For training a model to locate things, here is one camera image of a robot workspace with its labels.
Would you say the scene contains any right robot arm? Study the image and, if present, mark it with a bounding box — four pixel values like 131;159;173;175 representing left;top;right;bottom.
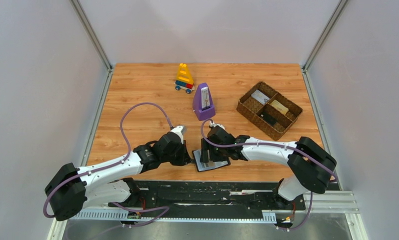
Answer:
202;124;337;201

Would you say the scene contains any colourful toy block car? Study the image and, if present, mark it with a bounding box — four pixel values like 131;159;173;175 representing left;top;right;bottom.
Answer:
174;63;195;94

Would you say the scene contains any beige card in basket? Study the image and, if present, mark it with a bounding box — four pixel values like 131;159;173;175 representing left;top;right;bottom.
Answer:
270;100;289;115

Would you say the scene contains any brown woven basket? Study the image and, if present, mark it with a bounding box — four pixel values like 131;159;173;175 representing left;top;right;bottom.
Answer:
236;81;303;141

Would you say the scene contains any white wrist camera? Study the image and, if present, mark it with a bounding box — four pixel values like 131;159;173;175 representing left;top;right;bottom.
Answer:
170;125;187;144
209;122;225;130

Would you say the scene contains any purple cable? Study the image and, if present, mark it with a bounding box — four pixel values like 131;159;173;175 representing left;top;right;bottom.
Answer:
42;102;175;220
200;119;339;185

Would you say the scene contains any purple metronome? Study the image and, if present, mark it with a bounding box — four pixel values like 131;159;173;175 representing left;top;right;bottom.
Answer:
192;82;216;121

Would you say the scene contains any black item in basket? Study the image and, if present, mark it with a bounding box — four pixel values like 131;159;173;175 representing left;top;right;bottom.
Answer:
260;112;278;126

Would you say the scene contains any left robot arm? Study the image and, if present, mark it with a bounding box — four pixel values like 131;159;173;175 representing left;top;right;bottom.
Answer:
43;125;192;221

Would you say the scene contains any black card holder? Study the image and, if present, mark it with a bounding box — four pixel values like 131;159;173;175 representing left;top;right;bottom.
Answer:
192;149;225;173

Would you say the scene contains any white card in basket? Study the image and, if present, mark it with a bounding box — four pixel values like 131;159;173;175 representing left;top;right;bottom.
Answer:
251;89;271;105

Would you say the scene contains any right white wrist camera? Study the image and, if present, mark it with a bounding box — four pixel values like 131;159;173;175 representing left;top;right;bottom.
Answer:
209;122;225;130

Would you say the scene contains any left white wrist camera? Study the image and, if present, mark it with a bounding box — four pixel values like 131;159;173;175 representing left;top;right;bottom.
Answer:
170;125;187;144

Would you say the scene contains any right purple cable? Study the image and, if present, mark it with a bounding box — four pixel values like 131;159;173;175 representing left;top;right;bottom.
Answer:
200;119;339;185

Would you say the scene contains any yellow credit card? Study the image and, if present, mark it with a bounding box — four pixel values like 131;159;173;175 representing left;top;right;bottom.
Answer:
208;161;216;167

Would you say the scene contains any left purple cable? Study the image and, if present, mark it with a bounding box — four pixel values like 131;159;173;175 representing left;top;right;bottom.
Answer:
42;102;175;220

